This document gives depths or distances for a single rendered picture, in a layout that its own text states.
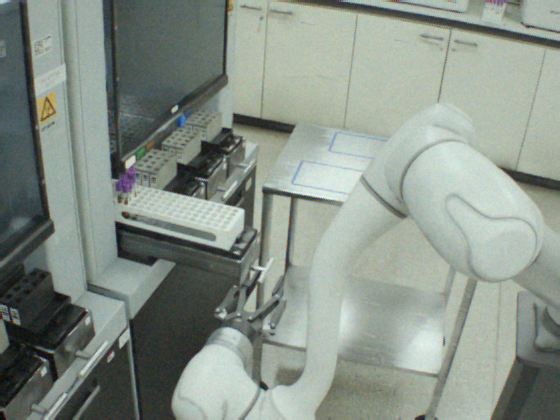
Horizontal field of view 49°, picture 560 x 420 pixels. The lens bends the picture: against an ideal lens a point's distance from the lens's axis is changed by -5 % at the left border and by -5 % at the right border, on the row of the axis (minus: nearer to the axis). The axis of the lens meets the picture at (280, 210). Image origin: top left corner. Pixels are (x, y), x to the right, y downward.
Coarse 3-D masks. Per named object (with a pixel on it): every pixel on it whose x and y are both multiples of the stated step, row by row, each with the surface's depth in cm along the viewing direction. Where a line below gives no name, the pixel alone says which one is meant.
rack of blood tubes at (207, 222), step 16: (144, 192) 150; (160, 192) 150; (128, 208) 144; (144, 208) 144; (160, 208) 144; (176, 208) 144; (192, 208) 145; (208, 208) 146; (224, 208) 146; (128, 224) 146; (144, 224) 145; (160, 224) 146; (176, 224) 149; (192, 224) 140; (208, 224) 141; (224, 224) 141; (240, 224) 145; (208, 240) 145; (224, 240) 139
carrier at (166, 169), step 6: (168, 156) 163; (174, 156) 163; (162, 162) 160; (168, 162) 160; (174, 162) 164; (156, 168) 157; (162, 168) 157; (168, 168) 161; (174, 168) 165; (150, 174) 155; (156, 174) 155; (162, 174) 158; (168, 174) 162; (174, 174) 165; (150, 180) 156; (156, 180) 156; (162, 180) 159; (168, 180) 162; (150, 186) 157; (156, 186) 157; (162, 186) 160
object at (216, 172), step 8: (208, 160) 174; (216, 160) 176; (224, 160) 179; (200, 168) 174; (208, 168) 172; (216, 168) 175; (224, 168) 179; (192, 176) 170; (200, 176) 170; (208, 176) 170; (216, 176) 174; (224, 176) 181; (208, 184) 170; (216, 184) 176; (232, 184) 178; (208, 192) 171; (208, 200) 172; (224, 200) 172
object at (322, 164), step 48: (288, 144) 187; (336, 144) 190; (384, 144) 193; (288, 192) 164; (336, 192) 165; (288, 240) 223; (288, 288) 216; (384, 288) 220; (288, 336) 196; (384, 336) 199; (432, 336) 200
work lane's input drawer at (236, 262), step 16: (128, 240) 146; (144, 240) 144; (160, 240) 144; (176, 240) 143; (240, 240) 144; (256, 240) 147; (160, 256) 145; (176, 256) 144; (192, 256) 142; (208, 256) 141; (224, 256) 140; (240, 256) 140; (256, 256) 150; (224, 272) 141; (240, 272) 140
